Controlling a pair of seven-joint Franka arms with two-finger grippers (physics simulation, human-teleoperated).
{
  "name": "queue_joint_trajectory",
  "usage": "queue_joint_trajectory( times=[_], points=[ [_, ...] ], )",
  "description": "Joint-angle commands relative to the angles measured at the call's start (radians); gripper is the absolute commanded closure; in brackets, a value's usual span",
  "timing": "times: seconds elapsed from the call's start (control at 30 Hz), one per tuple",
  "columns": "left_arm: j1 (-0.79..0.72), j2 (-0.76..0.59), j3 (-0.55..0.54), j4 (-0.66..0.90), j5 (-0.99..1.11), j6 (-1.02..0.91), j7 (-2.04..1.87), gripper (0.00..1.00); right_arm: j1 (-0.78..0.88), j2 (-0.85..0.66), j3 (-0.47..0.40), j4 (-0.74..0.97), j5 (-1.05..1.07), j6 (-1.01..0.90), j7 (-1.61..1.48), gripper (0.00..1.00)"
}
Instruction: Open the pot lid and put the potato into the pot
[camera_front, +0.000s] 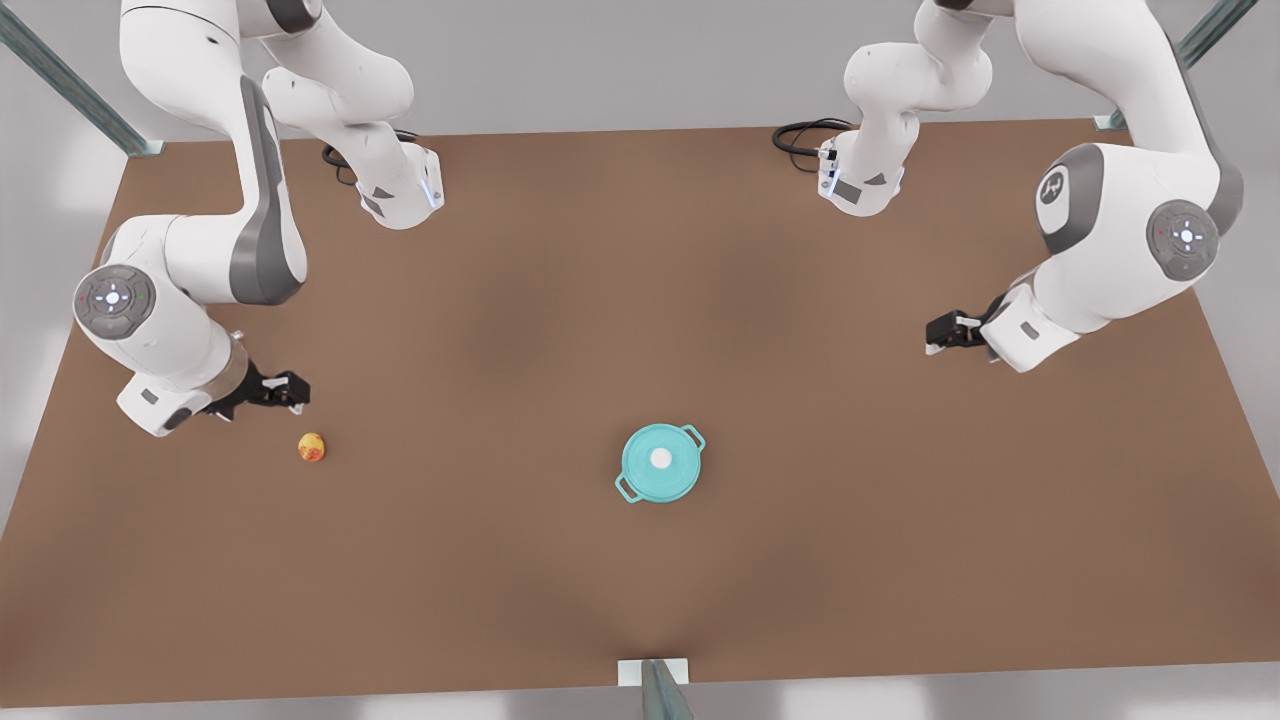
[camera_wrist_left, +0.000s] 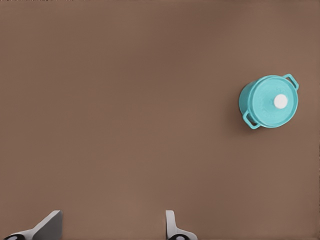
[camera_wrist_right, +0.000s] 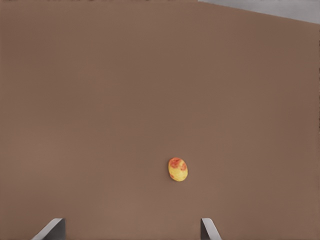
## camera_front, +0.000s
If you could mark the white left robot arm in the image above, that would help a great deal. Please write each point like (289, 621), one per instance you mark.
(1120, 250)

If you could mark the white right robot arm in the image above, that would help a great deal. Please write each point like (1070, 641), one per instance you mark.
(190, 250)

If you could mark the yellow red potato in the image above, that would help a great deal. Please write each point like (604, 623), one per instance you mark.
(311, 447)

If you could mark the teal pot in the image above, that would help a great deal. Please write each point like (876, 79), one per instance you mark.
(685, 490)

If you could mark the teal pot lid white knob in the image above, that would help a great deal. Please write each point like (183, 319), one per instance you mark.
(655, 465)

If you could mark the silver frame post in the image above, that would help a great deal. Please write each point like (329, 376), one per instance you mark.
(660, 690)
(70, 85)
(1205, 35)

